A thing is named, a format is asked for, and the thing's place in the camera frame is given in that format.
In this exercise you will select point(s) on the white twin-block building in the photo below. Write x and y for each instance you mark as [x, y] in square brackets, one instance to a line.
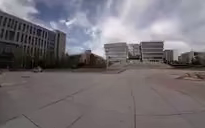
[116, 51]

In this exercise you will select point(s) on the vehicle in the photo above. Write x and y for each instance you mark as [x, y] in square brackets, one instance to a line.
[37, 69]

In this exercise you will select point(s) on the row of trees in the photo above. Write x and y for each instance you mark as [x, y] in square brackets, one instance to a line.
[23, 61]

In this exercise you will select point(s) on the wide pale stairway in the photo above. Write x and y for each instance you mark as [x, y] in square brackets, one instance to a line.
[140, 66]

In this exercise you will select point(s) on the low dark building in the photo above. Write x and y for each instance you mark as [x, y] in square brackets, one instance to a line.
[90, 60]

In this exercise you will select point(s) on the grey paved plaza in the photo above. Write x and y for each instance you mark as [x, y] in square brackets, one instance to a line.
[100, 100]

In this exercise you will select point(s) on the pale distant building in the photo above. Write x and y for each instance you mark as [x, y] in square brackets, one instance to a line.
[190, 57]

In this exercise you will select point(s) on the large grey office building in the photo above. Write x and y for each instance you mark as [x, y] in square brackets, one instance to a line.
[20, 36]

